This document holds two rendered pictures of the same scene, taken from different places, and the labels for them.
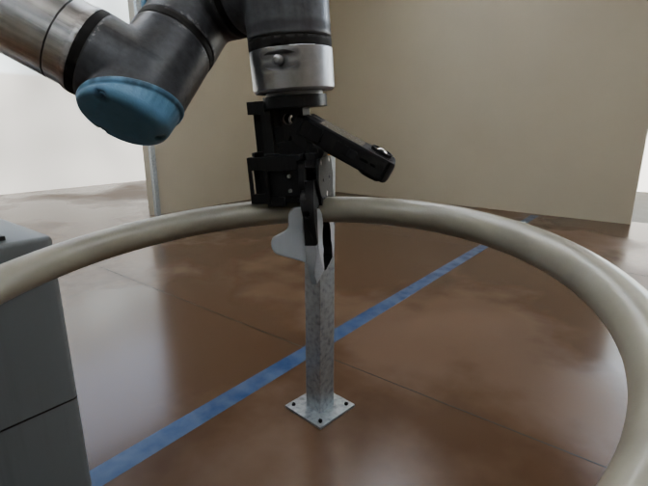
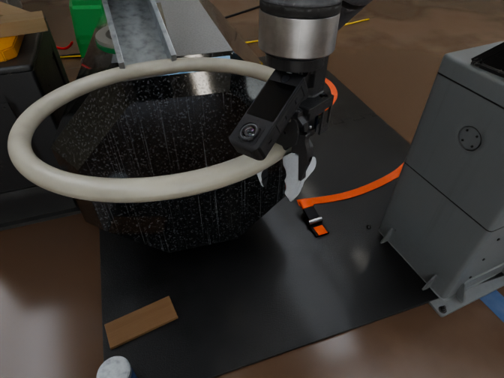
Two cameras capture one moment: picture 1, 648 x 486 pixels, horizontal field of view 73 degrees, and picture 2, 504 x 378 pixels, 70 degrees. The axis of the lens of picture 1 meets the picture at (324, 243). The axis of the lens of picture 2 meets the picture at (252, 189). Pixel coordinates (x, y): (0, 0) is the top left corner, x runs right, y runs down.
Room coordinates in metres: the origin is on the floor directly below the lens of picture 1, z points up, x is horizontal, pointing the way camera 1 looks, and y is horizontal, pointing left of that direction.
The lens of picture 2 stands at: (0.67, -0.37, 1.30)
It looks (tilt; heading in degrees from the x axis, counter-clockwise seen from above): 43 degrees down; 118
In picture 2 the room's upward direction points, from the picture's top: straight up
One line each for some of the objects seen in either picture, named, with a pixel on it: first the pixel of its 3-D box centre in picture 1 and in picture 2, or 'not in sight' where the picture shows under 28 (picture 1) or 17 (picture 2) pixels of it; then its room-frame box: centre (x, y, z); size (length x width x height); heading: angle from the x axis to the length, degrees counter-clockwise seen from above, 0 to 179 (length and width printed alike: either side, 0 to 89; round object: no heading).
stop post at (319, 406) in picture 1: (319, 280); not in sight; (1.55, 0.02, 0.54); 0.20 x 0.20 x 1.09; 46
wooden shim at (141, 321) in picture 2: not in sight; (141, 321); (0.00, 0.01, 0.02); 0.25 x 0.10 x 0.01; 56
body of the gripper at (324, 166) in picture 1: (292, 151); (294, 96); (0.52, 0.04, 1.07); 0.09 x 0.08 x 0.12; 77
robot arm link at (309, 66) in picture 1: (291, 74); (295, 31); (0.51, 0.03, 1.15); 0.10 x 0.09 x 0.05; 167
